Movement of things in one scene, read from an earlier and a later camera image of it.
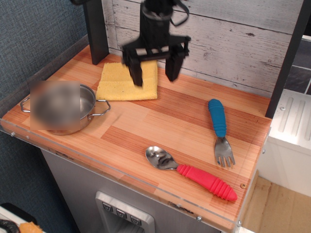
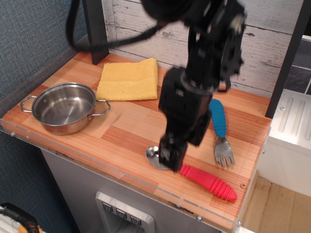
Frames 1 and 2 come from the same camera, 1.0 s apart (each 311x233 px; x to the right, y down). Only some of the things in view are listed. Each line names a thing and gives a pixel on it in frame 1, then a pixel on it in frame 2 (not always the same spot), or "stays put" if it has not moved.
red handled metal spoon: (160, 158) stays put
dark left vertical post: (96, 30) stays put
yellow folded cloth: (116, 83) stays put
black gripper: (155, 40) to (187, 112)
